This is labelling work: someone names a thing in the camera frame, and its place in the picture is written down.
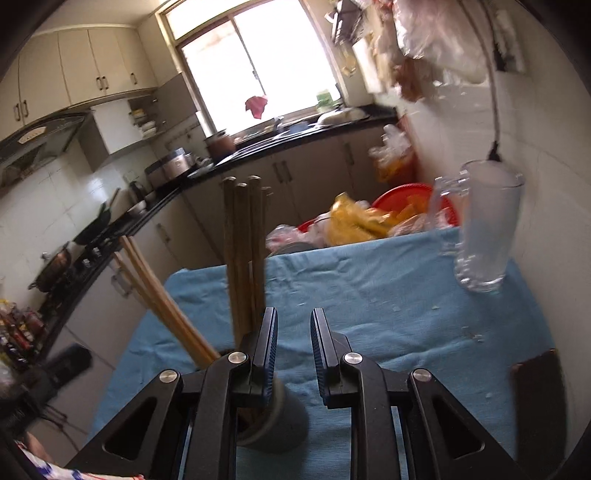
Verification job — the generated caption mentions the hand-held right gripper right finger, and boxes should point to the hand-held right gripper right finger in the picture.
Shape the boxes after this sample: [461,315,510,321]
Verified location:
[309,307,527,480]

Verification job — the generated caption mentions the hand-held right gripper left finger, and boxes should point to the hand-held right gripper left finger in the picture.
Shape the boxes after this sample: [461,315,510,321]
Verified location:
[67,307,280,480]

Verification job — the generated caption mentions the dark grey utensil cup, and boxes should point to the dark grey utensil cup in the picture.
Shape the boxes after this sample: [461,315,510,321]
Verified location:
[198,348,310,456]

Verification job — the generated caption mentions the bunch of wooden chopsticks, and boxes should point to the bunch of wooden chopsticks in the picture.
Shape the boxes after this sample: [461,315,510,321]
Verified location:
[112,174,274,371]

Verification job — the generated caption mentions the row of condiment bottles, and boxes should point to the row of condiment bottles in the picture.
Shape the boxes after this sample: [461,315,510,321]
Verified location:
[0,298,49,371]

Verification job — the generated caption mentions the light blue towel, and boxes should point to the light blue towel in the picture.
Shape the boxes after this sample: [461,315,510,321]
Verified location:
[90,226,561,480]

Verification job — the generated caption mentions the small frying pan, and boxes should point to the small frying pan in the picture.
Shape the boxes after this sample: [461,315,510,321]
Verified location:
[29,246,75,292]

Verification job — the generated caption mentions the person's printed white clothing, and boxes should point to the person's printed white clothing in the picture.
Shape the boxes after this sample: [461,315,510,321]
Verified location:
[16,431,146,480]

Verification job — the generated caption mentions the gas stove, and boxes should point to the gas stove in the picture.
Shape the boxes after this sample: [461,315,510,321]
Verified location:
[28,231,122,297]

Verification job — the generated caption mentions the crumpled clear plastic bag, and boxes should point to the crumpled clear plastic bag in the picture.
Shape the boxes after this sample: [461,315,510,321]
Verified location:
[265,224,334,256]

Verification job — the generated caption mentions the yellow plastic bag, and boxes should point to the yellow plastic bag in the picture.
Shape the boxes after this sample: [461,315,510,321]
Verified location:
[327,192,435,248]

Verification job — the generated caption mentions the black wok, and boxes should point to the black wok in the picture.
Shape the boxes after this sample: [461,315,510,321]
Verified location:
[73,187,122,246]

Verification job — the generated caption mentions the beige lower kitchen cabinets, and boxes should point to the beige lower kitchen cabinets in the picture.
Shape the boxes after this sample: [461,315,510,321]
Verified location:
[46,117,416,384]

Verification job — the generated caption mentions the beige kitchen cabinets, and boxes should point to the beige kitchen cabinets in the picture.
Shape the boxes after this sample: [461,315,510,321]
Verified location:
[0,27,160,128]
[46,117,416,384]

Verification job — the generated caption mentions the red plastic basin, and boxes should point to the red plastic basin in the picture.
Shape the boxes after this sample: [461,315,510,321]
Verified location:
[298,182,462,237]

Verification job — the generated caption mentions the black kitchen countertop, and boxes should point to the black kitchen countertop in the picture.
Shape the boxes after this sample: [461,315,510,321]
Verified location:
[28,105,399,296]

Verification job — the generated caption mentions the orange clear plastic bag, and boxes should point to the orange clear plastic bag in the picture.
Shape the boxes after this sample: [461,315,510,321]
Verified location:
[368,124,417,184]

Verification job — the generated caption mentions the clear glass mug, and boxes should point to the clear glass mug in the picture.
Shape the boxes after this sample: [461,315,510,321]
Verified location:
[429,159,526,295]

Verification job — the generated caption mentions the silver rice cooker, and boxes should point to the silver rice cooker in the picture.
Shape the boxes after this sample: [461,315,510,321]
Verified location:
[145,148,197,188]

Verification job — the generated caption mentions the brown cooking pot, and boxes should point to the brown cooking pot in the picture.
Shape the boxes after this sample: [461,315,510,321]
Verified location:
[204,130,238,158]

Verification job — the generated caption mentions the dark brown flat utensil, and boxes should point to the dark brown flat utensil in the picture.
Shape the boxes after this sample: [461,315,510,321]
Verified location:
[509,348,570,463]

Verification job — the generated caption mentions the grey range hood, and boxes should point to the grey range hood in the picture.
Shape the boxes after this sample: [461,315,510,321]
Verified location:
[0,113,89,186]

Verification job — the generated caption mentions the red hanging cloth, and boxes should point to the red hanging cloth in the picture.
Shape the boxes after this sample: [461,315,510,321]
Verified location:
[244,94,270,121]

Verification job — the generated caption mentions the open shelf with dishes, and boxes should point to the open shelf with dishes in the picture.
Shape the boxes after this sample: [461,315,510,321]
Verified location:
[89,73,205,158]

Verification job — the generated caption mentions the kitchen window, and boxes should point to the kitchen window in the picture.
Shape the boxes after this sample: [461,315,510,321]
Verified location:
[156,0,352,136]

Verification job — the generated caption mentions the beige upper kitchen cabinets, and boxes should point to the beige upper kitchen cabinets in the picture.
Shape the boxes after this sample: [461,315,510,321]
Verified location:
[0,27,160,128]

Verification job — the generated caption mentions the hanging clear plastic bags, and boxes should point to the hanging clear plastic bags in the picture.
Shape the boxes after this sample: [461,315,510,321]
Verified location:
[373,0,491,103]

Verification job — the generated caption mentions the black cable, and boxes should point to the black cable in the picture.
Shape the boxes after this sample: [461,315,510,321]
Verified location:
[44,406,88,450]

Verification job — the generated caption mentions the black power cord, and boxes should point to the black power cord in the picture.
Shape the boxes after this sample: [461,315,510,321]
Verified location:
[462,0,505,163]

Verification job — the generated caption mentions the hanging wire rack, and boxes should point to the hanging wire rack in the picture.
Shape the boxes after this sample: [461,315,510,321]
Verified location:
[329,0,371,45]

